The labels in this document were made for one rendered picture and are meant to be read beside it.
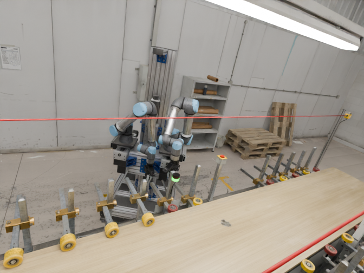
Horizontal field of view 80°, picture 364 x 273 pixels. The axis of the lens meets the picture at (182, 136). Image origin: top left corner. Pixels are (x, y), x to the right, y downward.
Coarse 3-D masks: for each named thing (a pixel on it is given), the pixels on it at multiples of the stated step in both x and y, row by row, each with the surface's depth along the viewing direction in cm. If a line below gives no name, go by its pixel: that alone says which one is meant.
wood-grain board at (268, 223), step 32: (256, 192) 214; (288, 192) 225; (320, 192) 237; (352, 192) 250; (160, 224) 154; (192, 224) 160; (256, 224) 172; (288, 224) 179; (320, 224) 187; (352, 224) 195; (32, 256) 117; (64, 256) 121; (96, 256) 124; (128, 256) 128; (160, 256) 132; (192, 256) 136; (224, 256) 140; (256, 256) 144
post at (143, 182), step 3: (141, 180) 164; (144, 180) 163; (141, 183) 164; (144, 183) 163; (141, 186) 165; (144, 186) 164; (141, 189) 165; (144, 189) 166; (141, 192) 166; (144, 192) 167; (141, 195) 167; (144, 195) 168; (138, 207) 173; (138, 210) 174; (138, 213) 174; (141, 213) 176; (138, 216) 175; (141, 216) 177; (138, 219) 177
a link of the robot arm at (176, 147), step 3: (174, 141) 177; (177, 141) 178; (174, 144) 174; (177, 144) 174; (180, 144) 175; (174, 147) 175; (177, 147) 174; (180, 147) 176; (174, 150) 175; (177, 150) 175; (180, 150) 178; (171, 153) 179; (174, 153) 176; (177, 153) 177; (174, 156) 177; (177, 156) 178
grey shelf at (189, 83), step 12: (192, 84) 396; (204, 84) 456; (216, 84) 470; (228, 84) 430; (180, 96) 438; (192, 96) 404; (204, 96) 420; (216, 96) 443; (228, 96) 443; (216, 108) 479; (180, 120) 441; (204, 120) 498; (216, 120) 480; (192, 132) 441; (204, 132) 456; (216, 132) 471; (192, 144) 477; (204, 144) 490
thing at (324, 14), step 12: (288, 0) 114; (300, 0) 117; (312, 0) 122; (312, 12) 136; (324, 12) 132; (336, 24) 154; (348, 24) 150; (360, 36) 177; (360, 228) 179; (348, 252) 187; (336, 264) 196
